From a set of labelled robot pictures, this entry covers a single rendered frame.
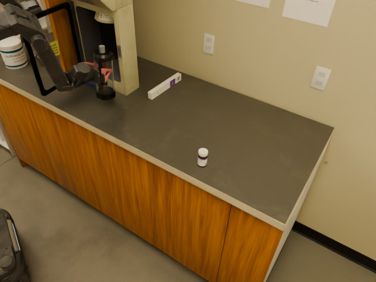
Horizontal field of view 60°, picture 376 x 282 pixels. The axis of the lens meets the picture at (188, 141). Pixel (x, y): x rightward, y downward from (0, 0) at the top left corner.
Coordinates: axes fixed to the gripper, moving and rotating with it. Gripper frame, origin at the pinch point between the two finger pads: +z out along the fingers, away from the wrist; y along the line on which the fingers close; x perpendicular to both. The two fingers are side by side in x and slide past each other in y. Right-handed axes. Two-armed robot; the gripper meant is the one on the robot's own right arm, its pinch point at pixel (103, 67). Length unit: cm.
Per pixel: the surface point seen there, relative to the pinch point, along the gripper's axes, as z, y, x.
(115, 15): 8.8, -1.9, -23.8
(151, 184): -14, -40, 46
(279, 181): -1, -97, 21
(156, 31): 54, 6, -3
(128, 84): 14.6, -3.3, 14.2
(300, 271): 32, -123, 113
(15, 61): -2, 70, 16
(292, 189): -3, -103, 21
